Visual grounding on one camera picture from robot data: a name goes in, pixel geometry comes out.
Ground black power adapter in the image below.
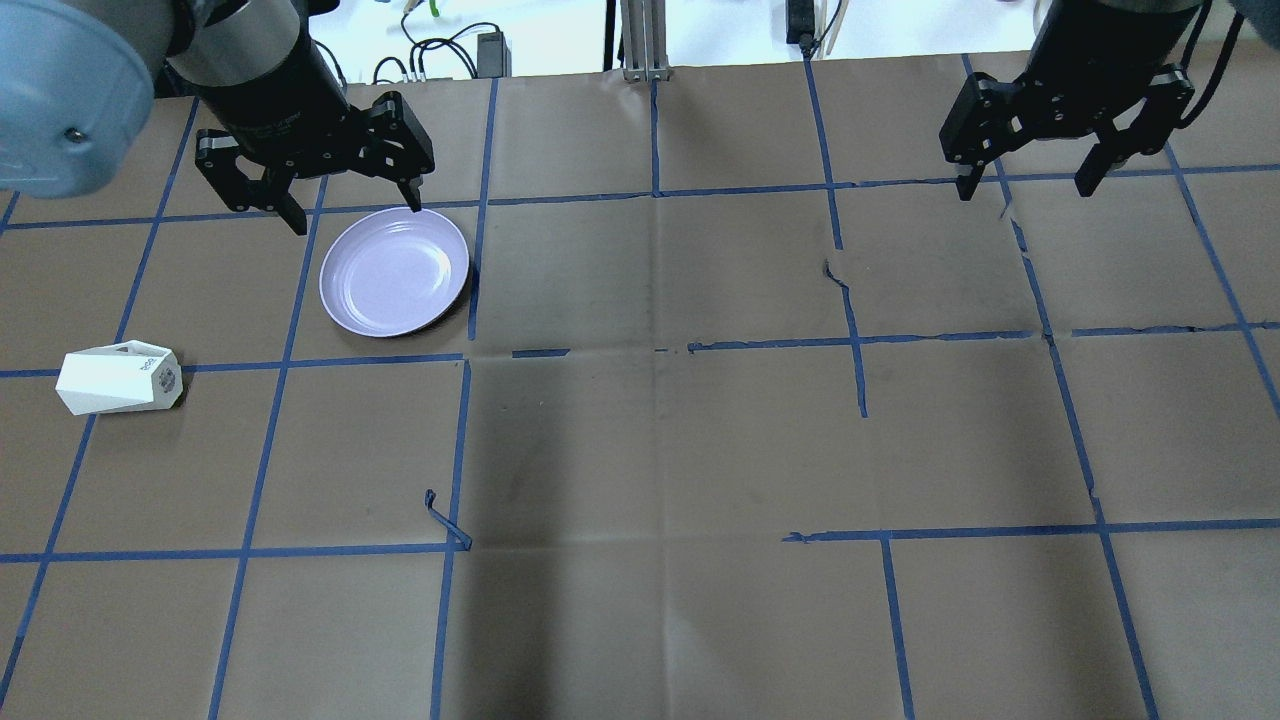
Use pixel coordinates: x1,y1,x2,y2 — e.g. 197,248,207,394
474,29,512,79

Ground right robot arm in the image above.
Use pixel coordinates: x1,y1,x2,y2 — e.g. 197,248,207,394
940,1,1277,201

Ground black cable bundle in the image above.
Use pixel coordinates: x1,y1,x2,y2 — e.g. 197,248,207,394
372,20,500,85

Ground black plug at top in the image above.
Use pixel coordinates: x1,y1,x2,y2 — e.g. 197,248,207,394
783,0,818,47

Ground lavender round plate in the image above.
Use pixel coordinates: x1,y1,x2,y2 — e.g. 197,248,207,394
317,208,472,340

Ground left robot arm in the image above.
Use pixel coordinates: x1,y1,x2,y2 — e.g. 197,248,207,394
1,1,436,234

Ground loose blue tape strip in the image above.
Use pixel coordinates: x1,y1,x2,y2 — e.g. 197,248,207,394
424,488,474,551

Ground white faceted paper cup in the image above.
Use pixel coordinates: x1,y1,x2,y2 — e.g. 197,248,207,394
55,340,186,416

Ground aluminium frame post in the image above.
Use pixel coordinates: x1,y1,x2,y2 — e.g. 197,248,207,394
618,0,671,83

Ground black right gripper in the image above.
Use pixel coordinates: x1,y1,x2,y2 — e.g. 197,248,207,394
940,1,1201,201

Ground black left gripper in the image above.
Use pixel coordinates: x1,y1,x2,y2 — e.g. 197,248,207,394
168,1,436,234

